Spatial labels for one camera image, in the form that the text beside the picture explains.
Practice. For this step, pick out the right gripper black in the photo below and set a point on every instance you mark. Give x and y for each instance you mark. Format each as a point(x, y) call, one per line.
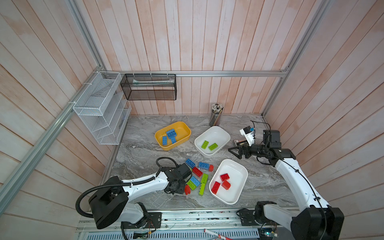
point(239, 147)

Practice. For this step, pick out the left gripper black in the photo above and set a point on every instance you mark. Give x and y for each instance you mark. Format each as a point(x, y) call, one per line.
point(181, 190)

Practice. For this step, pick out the red lego brick bottom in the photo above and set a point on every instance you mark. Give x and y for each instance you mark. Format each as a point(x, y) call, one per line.
point(187, 190)

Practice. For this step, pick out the red lego brick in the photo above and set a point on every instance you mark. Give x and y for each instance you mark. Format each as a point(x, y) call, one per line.
point(226, 185)
point(197, 172)
point(215, 187)
point(187, 190)
point(224, 177)

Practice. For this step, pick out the green lego brick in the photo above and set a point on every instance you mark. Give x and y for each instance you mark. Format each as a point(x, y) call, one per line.
point(213, 147)
point(191, 185)
point(204, 145)
point(204, 178)
point(202, 189)

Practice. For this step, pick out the red lego brick top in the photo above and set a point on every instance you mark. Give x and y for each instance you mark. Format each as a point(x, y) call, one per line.
point(224, 177)

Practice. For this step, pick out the blue lego brick pair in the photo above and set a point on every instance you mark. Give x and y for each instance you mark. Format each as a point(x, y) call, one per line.
point(171, 134)

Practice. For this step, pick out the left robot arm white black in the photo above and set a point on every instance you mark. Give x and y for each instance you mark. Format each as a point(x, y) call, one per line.
point(114, 202)

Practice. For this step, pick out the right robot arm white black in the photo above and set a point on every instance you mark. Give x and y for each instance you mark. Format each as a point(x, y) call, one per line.
point(316, 219)

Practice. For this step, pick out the green lego brick bottom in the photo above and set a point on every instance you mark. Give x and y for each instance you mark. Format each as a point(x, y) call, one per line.
point(202, 189)

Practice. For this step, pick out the white plastic bin far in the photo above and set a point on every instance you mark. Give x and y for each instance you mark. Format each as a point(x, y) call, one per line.
point(214, 134)

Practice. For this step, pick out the white plastic bin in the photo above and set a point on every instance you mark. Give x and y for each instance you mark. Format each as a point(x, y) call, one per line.
point(238, 177)
point(214, 134)

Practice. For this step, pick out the white plastic bin near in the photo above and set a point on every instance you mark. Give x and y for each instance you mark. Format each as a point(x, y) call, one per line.
point(238, 177)

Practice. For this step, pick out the red white marker pen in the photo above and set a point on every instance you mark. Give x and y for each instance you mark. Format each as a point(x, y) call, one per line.
point(216, 235)

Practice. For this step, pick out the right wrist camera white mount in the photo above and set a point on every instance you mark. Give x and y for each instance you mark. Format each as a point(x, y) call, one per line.
point(249, 134)

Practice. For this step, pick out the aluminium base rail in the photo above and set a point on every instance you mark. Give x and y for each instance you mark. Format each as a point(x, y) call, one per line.
point(188, 224)

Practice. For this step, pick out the black mesh wall basket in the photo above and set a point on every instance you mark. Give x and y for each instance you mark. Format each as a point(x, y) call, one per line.
point(149, 87)

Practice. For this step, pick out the white wire mesh shelf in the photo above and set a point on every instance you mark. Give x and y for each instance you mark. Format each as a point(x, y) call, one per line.
point(102, 109)

